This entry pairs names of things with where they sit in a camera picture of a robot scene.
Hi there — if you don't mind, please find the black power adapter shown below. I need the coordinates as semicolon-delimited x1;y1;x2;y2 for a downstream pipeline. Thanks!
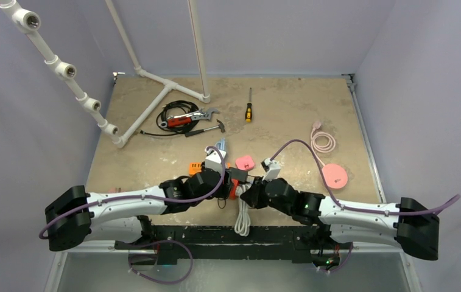
228;167;248;184

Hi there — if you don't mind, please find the white cable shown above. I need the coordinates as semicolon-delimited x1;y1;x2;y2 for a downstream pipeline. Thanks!
234;183;253;238

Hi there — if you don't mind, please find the pink cable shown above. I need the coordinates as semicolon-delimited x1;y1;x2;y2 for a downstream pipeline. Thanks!
310;127;337;168

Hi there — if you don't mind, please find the pink plug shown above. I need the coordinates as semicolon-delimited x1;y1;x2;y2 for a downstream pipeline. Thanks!
312;121;322;130

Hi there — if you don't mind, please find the red cube socket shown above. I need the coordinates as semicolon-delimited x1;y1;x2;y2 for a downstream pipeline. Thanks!
228;179;239;200

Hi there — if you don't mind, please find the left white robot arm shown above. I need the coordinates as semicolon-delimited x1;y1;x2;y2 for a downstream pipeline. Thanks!
39;169;233;252

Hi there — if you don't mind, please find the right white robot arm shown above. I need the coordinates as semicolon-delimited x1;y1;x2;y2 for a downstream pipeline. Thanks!
240;178;440;261

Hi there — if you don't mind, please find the pink square small box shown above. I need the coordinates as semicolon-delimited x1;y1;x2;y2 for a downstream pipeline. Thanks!
235;155;255;171

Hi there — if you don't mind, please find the orange power strip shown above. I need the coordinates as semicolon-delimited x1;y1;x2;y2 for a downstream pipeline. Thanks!
188;162;205;176

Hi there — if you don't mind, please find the pink round disc charger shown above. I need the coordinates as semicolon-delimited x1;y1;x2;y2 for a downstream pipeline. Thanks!
322;164;348;189

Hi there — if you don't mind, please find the yellow black screwdriver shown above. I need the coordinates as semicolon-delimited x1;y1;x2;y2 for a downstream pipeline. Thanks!
245;88;253;122

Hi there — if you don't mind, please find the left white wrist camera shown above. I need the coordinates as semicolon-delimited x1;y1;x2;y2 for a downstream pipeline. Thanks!
204;147;227;174

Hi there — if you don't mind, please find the black handled hammer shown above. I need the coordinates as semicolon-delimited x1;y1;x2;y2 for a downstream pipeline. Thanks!
184;119;226;137

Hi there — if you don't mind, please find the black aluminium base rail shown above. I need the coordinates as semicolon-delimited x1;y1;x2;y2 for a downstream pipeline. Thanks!
57;224;412;265

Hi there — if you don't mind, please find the red handled adjustable wrench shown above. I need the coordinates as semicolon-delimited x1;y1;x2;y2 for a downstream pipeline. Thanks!
159;108;220;128

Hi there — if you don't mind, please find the white PVC pipe frame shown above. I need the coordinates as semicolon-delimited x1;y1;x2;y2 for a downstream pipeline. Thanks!
0;1;211;148

